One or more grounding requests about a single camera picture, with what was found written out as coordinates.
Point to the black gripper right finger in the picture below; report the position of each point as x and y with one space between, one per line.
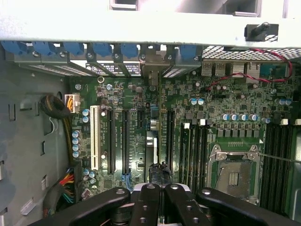
183 209

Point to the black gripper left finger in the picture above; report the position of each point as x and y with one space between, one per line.
148 207

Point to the green RAM stick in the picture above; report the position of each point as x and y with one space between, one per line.
185 153

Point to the green Dell motherboard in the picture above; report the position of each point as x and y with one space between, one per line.
136 150

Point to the RAM slot with white clips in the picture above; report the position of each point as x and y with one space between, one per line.
272 164
287 164
200 153

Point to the CPU socket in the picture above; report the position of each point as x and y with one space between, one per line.
237 179

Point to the long black expansion slot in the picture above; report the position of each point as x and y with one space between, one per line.
111 141
125 141
170 136

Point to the white expansion slot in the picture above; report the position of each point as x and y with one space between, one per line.
95 136

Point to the short black expansion slot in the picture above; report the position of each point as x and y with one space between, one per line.
141 118

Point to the thin metal locking lever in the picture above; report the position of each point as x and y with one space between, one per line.
277 157

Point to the white power connector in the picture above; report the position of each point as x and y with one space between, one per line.
71 103

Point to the grey power supply unit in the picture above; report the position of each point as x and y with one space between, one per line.
23 141

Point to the silver USB port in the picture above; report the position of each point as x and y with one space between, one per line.
220 68
207 68

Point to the large silver port block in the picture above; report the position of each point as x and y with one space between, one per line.
237 70

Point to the small silver port block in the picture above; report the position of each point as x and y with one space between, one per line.
252 69

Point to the blue card clip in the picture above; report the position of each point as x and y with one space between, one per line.
44 48
13 48
102 49
73 48
129 50
188 51

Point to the teal serial port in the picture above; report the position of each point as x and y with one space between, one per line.
274 71

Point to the black open PC case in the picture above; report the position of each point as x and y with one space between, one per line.
117 28

